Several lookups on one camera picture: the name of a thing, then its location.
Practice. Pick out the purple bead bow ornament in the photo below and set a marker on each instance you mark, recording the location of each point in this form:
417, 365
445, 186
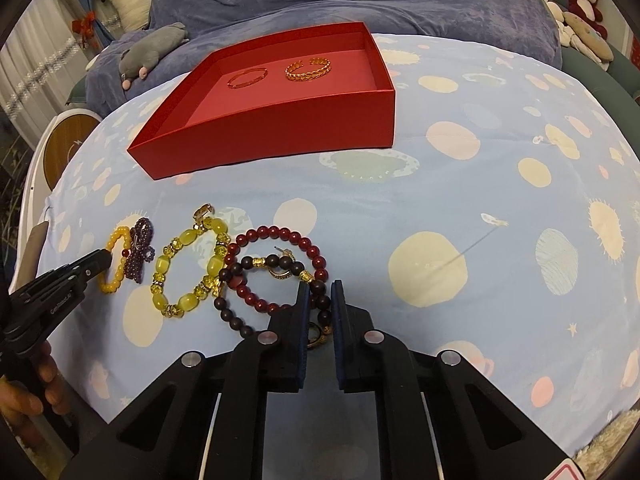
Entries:
137, 255

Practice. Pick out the beige round plush toy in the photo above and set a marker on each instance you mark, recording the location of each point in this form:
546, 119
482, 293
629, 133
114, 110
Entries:
590, 40

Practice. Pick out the cream fluffy rug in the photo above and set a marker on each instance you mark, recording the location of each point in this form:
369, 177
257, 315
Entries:
610, 445

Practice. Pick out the red cardboard box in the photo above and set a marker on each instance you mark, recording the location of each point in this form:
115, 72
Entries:
280, 125

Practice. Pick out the red monkey plush toy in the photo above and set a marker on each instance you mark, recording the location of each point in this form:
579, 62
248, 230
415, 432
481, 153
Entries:
582, 0

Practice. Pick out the person's left hand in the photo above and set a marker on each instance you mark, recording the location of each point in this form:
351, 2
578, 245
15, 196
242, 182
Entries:
47, 372

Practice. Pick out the blue curtain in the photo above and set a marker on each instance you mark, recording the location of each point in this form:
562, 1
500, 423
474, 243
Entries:
102, 30

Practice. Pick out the white device with wooden disc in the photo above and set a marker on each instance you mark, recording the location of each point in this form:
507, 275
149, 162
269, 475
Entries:
65, 145

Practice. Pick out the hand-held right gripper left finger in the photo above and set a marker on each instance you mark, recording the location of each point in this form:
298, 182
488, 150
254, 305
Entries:
301, 340

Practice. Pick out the thin gold bangle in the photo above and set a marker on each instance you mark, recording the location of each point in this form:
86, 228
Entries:
231, 81

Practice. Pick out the grey mole plush toy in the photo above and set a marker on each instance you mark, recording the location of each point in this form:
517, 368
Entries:
150, 50

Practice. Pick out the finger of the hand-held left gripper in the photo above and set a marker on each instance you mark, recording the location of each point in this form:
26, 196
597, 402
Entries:
92, 262

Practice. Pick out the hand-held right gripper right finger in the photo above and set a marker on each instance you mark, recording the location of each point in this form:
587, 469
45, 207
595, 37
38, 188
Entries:
340, 340

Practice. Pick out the white sheer curtain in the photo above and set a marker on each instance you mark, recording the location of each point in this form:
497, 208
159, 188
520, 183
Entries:
30, 70

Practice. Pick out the red ribbon bow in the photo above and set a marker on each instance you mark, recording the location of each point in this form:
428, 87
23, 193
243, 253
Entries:
84, 22

